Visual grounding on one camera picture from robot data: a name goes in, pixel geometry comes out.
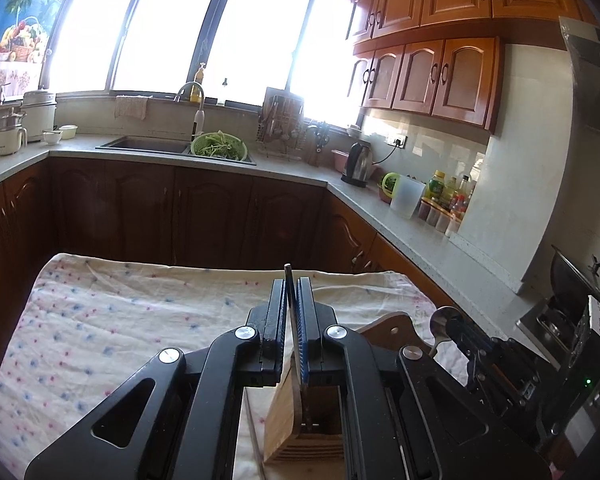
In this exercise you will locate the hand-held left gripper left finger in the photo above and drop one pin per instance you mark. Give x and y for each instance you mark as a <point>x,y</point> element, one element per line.
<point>280,320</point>

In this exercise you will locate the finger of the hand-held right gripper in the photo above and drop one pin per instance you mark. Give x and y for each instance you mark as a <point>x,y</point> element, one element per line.
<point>470,342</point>

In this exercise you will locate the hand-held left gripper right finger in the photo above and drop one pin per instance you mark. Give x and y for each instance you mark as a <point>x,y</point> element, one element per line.
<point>305,340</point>

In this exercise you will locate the thin metal cutlery piece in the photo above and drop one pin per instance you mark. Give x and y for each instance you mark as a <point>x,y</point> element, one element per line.
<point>295,360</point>

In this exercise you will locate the metal spoon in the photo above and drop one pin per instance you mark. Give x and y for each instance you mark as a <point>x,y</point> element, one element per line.
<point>442,320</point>

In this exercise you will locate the wooden utensil holder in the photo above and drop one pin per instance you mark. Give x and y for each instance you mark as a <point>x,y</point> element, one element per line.
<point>285,425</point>

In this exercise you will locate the steel gas stove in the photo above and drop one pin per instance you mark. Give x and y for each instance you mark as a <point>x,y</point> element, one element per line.
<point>550,322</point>

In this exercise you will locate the black wok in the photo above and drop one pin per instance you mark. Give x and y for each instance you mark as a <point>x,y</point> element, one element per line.
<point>567,275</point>

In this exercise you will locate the row of condiment bottles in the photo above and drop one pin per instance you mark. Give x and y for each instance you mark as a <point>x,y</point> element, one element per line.
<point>447,200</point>

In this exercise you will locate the floral white tablecloth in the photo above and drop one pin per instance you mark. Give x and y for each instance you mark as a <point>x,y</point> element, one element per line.
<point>130,320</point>

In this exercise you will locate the translucent white pitcher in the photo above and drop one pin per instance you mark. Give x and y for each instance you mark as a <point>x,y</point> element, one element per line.
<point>406,197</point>

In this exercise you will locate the pink plastic container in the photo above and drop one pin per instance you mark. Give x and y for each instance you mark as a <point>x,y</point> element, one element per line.
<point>340,162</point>

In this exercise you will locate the small green basket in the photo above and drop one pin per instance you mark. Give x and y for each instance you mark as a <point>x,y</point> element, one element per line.
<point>389,185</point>

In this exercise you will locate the steel electric kettle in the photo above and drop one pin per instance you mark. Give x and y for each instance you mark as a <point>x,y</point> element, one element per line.
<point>357,162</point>

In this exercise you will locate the utensil crock with scissors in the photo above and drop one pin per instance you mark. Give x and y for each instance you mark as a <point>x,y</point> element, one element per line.
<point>319,142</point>

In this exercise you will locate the green colander with vegetables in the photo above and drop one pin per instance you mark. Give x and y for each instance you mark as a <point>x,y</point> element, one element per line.
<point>219,146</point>

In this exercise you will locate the steel kitchen sink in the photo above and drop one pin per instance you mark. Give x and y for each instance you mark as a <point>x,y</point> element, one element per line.
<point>140,144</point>

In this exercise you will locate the chrome kitchen faucet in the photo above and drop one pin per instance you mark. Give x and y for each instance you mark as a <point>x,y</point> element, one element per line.
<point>197,110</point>

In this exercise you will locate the yellow dish soap bottle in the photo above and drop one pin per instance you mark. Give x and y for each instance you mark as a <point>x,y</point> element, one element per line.
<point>198,82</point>

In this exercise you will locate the pale dish towel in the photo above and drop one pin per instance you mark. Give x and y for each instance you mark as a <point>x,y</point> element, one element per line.
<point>132,106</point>

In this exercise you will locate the white lidded container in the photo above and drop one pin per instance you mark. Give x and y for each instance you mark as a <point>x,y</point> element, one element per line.
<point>68,131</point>

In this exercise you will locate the small white bowl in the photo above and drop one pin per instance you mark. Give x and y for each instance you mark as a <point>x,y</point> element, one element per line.
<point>52,137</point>

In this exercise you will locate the grey range hood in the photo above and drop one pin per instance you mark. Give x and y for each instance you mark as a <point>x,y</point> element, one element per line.
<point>587,70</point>

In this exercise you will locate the kitchen window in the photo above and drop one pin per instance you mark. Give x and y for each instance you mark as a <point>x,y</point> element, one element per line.
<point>180,25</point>

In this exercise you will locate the white rice cooker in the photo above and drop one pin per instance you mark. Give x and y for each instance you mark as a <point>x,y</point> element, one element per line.
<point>40,115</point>

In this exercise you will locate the small white electric pot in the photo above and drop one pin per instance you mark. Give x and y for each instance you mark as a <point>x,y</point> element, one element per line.
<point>11,135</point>

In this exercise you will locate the wall power socket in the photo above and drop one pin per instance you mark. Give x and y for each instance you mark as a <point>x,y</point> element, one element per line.
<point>397,141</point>

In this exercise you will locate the fruit and palm wall poster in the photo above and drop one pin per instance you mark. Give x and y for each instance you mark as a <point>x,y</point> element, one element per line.
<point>25,20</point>

